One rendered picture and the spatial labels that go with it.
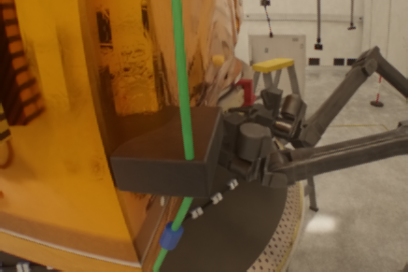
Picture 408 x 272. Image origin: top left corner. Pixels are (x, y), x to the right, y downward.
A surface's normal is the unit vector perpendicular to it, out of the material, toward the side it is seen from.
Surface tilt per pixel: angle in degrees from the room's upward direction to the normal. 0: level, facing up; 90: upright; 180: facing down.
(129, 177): 90
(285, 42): 90
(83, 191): 94
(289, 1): 90
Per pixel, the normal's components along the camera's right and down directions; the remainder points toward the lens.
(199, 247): 0.54, -0.22
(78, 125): -0.05, 0.36
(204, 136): -0.07, -0.93
